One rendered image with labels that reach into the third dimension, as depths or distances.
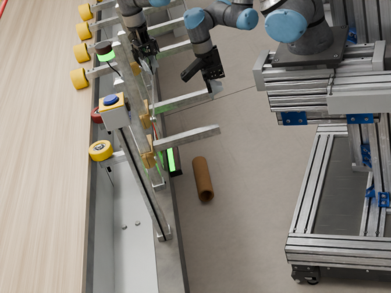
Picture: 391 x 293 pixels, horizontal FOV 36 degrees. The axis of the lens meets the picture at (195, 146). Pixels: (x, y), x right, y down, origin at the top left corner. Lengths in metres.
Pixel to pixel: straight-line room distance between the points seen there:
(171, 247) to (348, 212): 0.94
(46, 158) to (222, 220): 1.12
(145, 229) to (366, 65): 0.92
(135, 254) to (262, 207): 1.09
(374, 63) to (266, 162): 1.41
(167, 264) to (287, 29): 0.79
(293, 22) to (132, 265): 0.93
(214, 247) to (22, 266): 1.29
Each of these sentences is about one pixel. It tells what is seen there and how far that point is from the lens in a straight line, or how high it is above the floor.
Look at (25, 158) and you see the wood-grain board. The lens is 2.22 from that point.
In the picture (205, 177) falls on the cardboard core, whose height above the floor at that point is 0.08.
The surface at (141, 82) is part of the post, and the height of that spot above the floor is 0.87.
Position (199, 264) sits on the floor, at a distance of 2.81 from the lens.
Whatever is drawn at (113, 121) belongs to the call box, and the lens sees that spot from 1.64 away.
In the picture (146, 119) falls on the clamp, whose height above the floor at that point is 0.86.
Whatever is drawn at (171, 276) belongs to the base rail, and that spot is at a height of 0.70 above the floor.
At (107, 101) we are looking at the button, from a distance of 1.63.
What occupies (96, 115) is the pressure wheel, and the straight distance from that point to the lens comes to 2.28.
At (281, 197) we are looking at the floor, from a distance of 3.02.
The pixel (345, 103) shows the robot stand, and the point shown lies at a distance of 1.92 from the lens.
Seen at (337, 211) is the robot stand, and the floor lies 0.21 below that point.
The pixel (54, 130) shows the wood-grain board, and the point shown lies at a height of 0.90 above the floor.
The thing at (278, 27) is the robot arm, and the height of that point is 1.21.
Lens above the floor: 1.98
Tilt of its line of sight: 34 degrees down
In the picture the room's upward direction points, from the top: 18 degrees counter-clockwise
